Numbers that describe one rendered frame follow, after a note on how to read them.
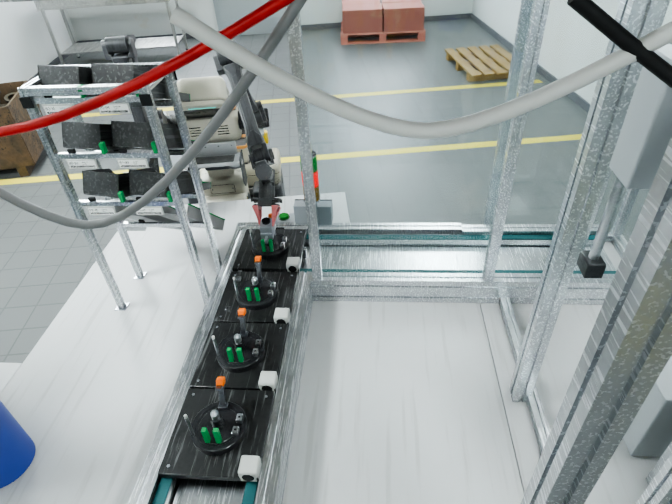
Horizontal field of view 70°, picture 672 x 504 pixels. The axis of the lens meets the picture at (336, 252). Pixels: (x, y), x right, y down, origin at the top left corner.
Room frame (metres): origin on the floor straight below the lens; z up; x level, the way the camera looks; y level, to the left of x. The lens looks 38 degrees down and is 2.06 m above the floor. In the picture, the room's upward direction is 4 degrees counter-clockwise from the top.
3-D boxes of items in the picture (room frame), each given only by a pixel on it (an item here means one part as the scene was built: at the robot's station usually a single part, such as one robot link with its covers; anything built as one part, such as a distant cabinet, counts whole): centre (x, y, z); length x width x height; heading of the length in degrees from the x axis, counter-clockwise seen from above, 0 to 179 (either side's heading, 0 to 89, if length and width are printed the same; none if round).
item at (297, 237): (1.43, 0.24, 0.96); 0.24 x 0.24 x 0.02; 84
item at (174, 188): (1.35, 0.61, 1.26); 0.36 x 0.21 x 0.80; 84
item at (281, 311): (1.18, 0.27, 1.01); 0.24 x 0.24 x 0.13; 84
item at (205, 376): (0.93, 0.29, 1.01); 0.24 x 0.24 x 0.13; 84
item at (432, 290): (1.38, -0.05, 0.91); 0.84 x 0.28 x 0.10; 84
